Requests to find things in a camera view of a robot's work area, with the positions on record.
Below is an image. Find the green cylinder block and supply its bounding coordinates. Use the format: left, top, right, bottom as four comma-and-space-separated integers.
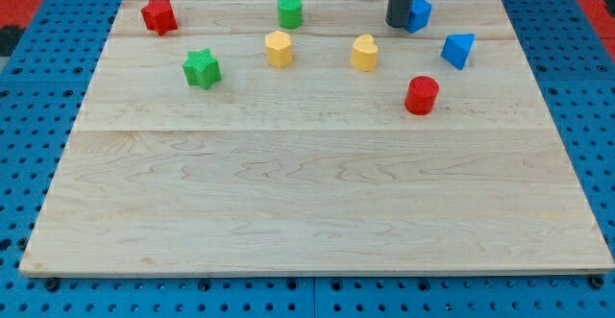
277, 0, 303, 29

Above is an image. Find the red star block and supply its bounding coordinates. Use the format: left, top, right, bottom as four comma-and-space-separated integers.
140, 0, 179, 36

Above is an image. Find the yellow hexagon block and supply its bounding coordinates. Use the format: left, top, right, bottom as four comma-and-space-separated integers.
265, 31, 293, 68

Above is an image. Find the blue triangle block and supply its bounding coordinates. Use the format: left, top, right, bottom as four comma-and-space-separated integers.
440, 34, 476, 70

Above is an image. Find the red cylinder block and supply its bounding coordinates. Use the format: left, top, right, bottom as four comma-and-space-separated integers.
404, 76, 439, 115

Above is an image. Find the green star block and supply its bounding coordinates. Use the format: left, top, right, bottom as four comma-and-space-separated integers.
183, 49, 222, 89

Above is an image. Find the wooden board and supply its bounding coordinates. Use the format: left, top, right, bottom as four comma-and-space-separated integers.
20, 0, 614, 278

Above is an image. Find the yellow heart block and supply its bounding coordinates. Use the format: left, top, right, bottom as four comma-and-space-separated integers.
351, 35, 379, 72

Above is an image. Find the blue cube block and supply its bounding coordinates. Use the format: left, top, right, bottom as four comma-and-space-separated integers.
406, 0, 432, 33

